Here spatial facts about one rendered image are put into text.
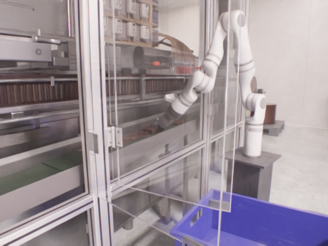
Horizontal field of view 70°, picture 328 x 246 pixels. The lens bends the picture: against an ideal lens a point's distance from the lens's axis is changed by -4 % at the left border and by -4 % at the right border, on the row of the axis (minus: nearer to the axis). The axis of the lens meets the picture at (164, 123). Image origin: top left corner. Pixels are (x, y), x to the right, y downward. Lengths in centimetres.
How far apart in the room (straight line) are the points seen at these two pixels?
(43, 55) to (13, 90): 14
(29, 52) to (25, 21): 46
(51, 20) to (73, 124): 54
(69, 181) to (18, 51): 43
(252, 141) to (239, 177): 20
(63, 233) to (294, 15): 531
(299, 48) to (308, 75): 57
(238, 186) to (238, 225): 22
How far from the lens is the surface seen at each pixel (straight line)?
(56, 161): 95
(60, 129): 109
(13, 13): 129
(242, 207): 121
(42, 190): 80
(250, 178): 132
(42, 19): 135
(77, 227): 129
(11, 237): 72
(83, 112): 76
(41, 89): 92
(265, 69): 559
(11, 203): 77
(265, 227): 123
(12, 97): 89
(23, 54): 85
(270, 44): 561
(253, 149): 133
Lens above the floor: 96
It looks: 11 degrees down
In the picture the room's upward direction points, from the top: straight up
